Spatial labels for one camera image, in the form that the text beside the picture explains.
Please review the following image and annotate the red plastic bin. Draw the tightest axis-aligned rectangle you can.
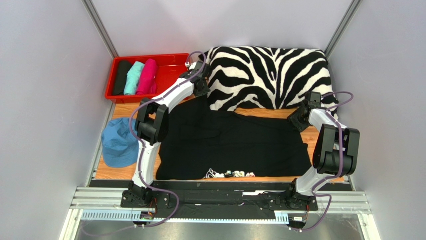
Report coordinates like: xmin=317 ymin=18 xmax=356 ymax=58
xmin=104 ymin=53 xmax=190 ymax=104

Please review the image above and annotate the black t shirt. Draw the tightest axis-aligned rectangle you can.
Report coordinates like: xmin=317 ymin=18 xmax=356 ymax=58
xmin=156 ymin=97 xmax=312 ymax=181

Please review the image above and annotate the zebra print pillow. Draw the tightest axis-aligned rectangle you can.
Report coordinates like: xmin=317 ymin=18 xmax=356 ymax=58
xmin=199 ymin=46 xmax=339 ymax=118

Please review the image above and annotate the rolled black shirt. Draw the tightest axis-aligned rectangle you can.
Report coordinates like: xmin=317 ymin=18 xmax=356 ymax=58
xmin=112 ymin=60 xmax=133 ymax=96

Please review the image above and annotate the blue bucket hat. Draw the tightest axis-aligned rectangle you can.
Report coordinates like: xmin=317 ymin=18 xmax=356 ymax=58
xmin=101 ymin=117 xmax=139 ymax=169

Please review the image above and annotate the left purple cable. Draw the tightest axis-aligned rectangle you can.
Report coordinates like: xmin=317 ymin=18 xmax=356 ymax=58
xmin=128 ymin=50 xmax=208 ymax=234

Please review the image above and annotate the rolled pink shirt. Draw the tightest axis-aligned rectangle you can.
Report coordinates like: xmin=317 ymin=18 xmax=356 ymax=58
xmin=136 ymin=59 xmax=159 ymax=96

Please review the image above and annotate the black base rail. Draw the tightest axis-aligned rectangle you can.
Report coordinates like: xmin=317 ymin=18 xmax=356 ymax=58
xmin=120 ymin=181 xmax=319 ymax=221

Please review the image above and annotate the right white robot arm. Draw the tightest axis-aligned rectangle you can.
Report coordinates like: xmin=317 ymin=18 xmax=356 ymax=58
xmin=287 ymin=92 xmax=361 ymax=203

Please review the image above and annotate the rolled teal shirt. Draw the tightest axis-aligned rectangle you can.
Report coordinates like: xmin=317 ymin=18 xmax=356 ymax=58
xmin=123 ymin=61 xmax=145 ymax=96

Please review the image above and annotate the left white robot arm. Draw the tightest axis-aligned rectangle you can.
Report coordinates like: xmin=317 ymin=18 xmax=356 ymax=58
xmin=125 ymin=61 xmax=212 ymax=205

